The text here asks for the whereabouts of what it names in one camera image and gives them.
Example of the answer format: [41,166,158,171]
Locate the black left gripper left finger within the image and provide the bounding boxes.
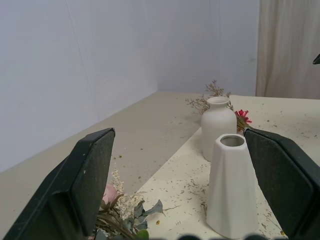
[3,127,116,240]

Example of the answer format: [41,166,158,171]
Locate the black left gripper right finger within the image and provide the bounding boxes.
[243,127,320,240]

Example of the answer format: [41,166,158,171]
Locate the tall faceted white vase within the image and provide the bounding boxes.
[205,133,260,239]

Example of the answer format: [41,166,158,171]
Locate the round white bottle vase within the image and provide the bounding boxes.
[200,96,238,162]

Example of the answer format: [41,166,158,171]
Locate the pink flower bouquet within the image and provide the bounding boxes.
[94,163,181,240]

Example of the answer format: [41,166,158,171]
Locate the red dried flower bunch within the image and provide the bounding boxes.
[185,79,254,133]

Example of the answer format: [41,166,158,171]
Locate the beige curtain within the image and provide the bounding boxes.
[255,0,320,100]

